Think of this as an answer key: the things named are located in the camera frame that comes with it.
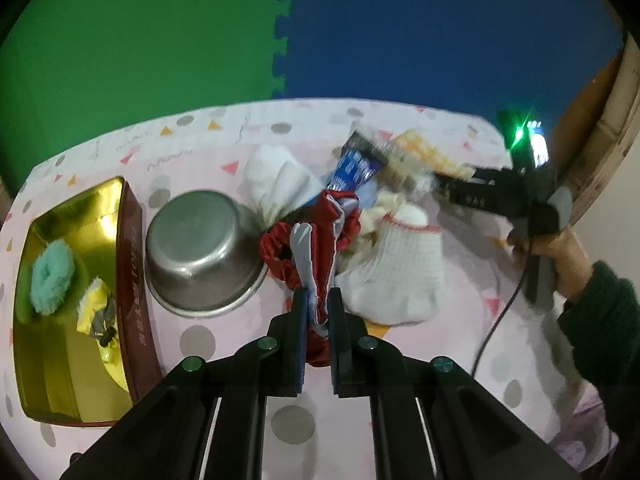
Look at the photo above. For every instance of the teal fluffy scrunchie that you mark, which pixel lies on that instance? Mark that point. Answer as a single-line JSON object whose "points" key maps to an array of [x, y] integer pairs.
{"points": [[50, 275]]}

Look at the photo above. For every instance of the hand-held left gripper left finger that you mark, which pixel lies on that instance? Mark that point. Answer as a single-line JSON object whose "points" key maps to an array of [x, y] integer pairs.
{"points": [[300, 340]]}

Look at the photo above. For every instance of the stainless steel bowl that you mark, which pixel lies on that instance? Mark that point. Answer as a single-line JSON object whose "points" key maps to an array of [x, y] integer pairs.
{"points": [[200, 240]]}

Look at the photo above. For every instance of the clear bag of cotton swabs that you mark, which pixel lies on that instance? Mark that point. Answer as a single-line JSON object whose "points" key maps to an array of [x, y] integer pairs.
{"points": [[425, 155]]}

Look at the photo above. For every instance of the green foam mat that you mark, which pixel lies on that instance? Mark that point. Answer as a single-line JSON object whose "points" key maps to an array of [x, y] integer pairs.
{"points": [[140, 35]]}

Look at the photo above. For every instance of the plain white sock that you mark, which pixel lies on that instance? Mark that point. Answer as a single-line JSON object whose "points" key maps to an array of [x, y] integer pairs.
{"points": [[280, 180]]}

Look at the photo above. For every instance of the red and white scrunchie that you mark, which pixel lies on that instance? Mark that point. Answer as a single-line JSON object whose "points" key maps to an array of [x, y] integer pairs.
{"points": [[322, 230]]}

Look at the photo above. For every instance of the blue foam mat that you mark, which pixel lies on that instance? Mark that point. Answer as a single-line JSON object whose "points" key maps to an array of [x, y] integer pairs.
{"points": [[425, 35]]}

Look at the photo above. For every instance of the pink patterned tablecloth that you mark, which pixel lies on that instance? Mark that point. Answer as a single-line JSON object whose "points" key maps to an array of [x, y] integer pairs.
{"points": [[300, 125]]}

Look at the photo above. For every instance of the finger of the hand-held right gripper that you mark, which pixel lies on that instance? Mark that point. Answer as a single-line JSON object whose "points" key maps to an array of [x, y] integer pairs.
{"points": [[455, 185]]}

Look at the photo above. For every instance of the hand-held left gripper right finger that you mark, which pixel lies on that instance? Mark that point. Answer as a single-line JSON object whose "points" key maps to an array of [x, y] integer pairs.
{"points": [[334, 340]]}

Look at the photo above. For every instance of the yellow snack packet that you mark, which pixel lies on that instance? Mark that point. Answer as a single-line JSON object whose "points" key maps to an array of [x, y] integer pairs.
{"points": [[92, 310]]}

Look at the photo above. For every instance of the white sock with red trim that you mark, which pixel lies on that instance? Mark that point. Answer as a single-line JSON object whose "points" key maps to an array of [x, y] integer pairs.
{"points": [[400, 270]]}

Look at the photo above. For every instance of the person's right forearm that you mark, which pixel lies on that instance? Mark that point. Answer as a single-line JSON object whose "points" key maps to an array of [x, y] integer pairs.
{"points": [[610, 330]]}

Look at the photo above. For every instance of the gold and red tin box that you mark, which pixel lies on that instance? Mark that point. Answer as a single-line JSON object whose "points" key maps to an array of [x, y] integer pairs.
{"points": [[65, 370]]}

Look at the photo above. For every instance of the person's right hand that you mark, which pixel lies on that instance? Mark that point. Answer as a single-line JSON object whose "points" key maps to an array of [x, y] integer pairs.
{"points": [[567, 260]]}

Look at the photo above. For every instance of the cream cotton glove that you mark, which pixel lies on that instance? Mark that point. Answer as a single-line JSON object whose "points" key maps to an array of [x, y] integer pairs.
{"points": [[372, 220]]}

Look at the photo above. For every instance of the blue plastic packet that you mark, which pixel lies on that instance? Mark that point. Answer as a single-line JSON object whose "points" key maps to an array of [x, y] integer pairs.
{"points": [[355, 165]]}

